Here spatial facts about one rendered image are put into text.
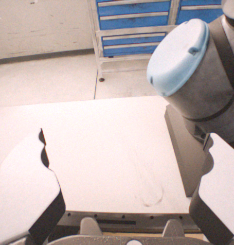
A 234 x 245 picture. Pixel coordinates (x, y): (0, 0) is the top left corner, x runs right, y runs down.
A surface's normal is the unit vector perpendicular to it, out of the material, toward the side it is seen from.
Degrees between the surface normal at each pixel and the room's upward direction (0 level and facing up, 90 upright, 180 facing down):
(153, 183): 0
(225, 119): 67
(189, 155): 43
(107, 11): 90
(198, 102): 101
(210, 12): 90
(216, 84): 91
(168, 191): 0
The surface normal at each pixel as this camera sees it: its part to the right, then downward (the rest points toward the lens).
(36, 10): 0.03, 0.77
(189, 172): -0.73, -0.44
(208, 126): -0.45, 0.71
